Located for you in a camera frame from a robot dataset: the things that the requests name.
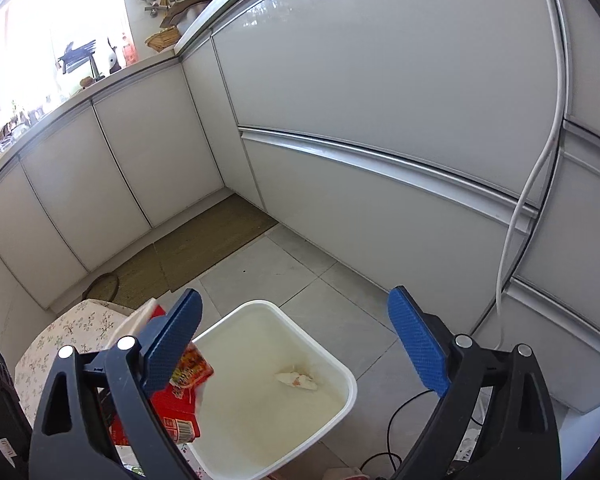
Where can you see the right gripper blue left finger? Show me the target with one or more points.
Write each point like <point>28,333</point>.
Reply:
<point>84,392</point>

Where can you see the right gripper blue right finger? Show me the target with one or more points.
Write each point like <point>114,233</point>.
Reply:
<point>518,438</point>

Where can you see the red instant noodle cup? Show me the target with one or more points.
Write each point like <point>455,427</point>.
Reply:
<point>176,402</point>

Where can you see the white tissue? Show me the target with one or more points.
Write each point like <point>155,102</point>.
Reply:
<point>296,379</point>

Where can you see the white plastic trash bin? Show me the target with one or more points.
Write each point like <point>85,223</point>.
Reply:
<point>252,425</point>

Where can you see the white kitchen cabinets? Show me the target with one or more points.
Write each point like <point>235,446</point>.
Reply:
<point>450,146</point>

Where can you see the floral tablecloth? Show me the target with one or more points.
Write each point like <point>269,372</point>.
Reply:
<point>87,327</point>

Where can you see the brown floor mat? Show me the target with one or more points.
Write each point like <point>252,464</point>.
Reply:
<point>180,256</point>

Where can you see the blue faucet cloth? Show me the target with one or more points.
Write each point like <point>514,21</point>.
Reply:
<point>75,57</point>

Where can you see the red drink bottle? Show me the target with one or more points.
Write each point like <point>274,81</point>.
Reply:
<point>129,52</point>

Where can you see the wicker basket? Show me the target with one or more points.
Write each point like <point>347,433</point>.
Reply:
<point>165,39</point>

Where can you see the wooden cutting board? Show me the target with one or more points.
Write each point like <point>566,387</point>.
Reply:
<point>183,10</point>

